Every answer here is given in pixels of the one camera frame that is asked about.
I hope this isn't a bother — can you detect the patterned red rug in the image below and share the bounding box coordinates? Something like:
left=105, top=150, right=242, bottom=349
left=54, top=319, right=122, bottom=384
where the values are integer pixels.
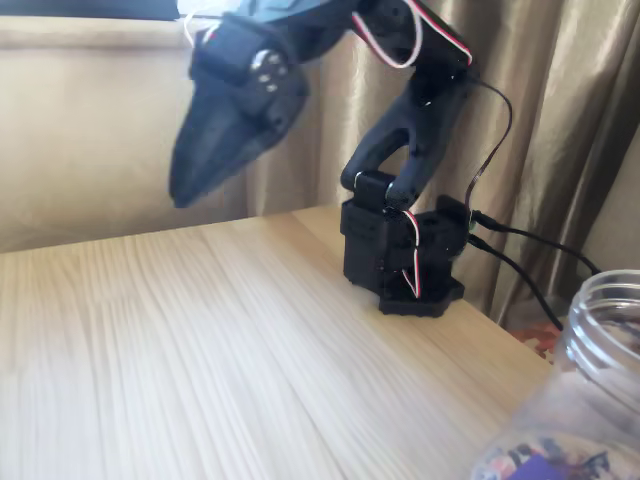
left=508, top=319, right=567, bottom=362

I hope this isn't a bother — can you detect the purple wrapped Milka candy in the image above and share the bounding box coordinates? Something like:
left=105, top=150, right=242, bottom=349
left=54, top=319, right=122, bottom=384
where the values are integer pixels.
left=508, top=452, right=567, bottom=480

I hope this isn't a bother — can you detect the thin black cable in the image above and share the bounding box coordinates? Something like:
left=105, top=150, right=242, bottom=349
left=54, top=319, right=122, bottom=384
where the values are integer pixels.
left=462, top=77, right=515, bottom=214

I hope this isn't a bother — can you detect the clear plastic jar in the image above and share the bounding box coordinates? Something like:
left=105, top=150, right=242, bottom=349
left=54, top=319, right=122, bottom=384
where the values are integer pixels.
left=469, top=269, right=640, bottom=480

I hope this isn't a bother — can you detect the red white servo cable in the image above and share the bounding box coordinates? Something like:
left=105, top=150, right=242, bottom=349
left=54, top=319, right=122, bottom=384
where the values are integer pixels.
left=398, top=208, right=425, bottom=300
left=351, top=0, right=474, bottom=70

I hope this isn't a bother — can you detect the beige upholstered chair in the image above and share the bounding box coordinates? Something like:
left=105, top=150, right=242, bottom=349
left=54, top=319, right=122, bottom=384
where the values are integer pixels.
left=592, top=149, right=640, bottom=274

